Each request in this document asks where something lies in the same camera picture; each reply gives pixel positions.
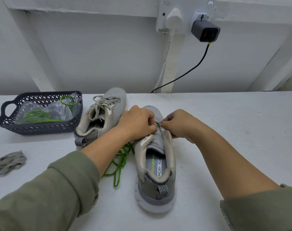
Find person's right hand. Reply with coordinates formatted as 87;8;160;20
161;109;208;144

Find person's left hand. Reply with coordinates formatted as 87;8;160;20
115;105;157;143

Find beige shoelace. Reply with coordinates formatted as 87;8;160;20
0;150;27;175
88;95;122;121

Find gray sneaker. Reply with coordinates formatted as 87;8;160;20
74;87;127;150
134;105;177;214

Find green shoelace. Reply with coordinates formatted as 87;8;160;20
104;122;163;188
21;95;78;124

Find clear plastic bag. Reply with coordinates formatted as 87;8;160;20
13;96;81;125

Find person's right forearm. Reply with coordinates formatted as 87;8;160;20
194;126;292;231

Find gray charger adapter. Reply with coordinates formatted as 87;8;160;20
191;19;221;43

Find white plug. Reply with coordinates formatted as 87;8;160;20
165;8;184;31

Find dark plastic lattice basket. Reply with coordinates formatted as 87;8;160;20
0;91;83;136

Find black cable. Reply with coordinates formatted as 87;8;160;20
151;42;211;93

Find white cable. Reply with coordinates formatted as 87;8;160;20
155;30;174;92

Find white wall socket plate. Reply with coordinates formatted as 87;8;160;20
157;0;217;34

